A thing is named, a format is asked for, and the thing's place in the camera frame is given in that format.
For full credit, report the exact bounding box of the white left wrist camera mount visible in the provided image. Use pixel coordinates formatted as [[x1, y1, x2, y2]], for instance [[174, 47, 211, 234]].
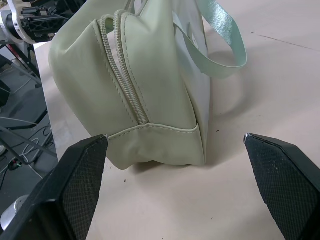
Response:
[[5, 0, 35, 42]]

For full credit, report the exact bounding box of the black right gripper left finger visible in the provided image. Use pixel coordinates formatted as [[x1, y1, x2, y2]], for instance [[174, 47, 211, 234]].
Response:
[[0, 134, 109, 240]]

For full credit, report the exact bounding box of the round silver metal part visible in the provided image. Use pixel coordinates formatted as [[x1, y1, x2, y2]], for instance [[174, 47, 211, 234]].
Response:
[[0, 194, 29, 230]]

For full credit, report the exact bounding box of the thin white floor cable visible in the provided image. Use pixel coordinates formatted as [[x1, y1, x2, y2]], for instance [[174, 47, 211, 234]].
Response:
[[17, 134, 55, 166]]

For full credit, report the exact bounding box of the black metal frame stand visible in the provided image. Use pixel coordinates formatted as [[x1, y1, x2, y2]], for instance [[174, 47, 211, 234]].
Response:
[[0, 41, 60, 181]]

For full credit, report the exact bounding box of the light green zippered bag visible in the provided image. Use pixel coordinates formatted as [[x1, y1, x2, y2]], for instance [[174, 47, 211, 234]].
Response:
[[48, 0, 248, 171]]

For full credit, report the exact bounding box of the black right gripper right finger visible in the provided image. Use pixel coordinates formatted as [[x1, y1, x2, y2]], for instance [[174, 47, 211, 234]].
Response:
[[243, 133, 320, 240]]

